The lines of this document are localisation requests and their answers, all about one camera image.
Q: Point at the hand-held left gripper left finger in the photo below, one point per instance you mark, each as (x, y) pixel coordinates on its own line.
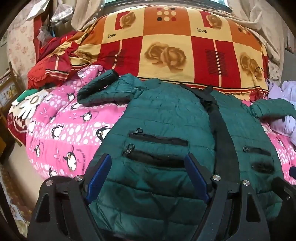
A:
(98, 178)

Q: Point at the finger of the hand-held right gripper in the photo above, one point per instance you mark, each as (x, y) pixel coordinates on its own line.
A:
(283, 188)

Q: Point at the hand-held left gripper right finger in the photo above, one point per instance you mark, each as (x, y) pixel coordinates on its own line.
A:
(196, 178)

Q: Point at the green puffer jacket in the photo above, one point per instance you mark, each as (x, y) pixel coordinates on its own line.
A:
(161, 143)

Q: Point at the pink penguin print quilt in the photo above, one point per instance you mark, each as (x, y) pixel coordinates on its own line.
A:
(62, 134)

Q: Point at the lavender garment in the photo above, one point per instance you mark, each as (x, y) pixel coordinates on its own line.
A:
(285, 109)

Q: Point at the red patterned cloth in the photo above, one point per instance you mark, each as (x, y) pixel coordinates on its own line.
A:
(16, 126)

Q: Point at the white and green glove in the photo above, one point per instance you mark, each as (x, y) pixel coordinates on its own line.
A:
(27, 103)

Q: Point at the red plaid ruffled cloth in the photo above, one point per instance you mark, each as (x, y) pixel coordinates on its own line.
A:
(52, 62)

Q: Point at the framed picture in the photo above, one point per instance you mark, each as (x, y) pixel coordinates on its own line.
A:
(7, 90)

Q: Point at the checkered rose print blanket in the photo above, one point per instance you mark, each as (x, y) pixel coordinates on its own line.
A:
(175, 46)

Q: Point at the clear plastic bags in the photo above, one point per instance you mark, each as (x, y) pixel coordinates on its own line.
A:
(52, 18)

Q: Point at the white curtain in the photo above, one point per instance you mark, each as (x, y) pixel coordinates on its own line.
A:
(256, 16)

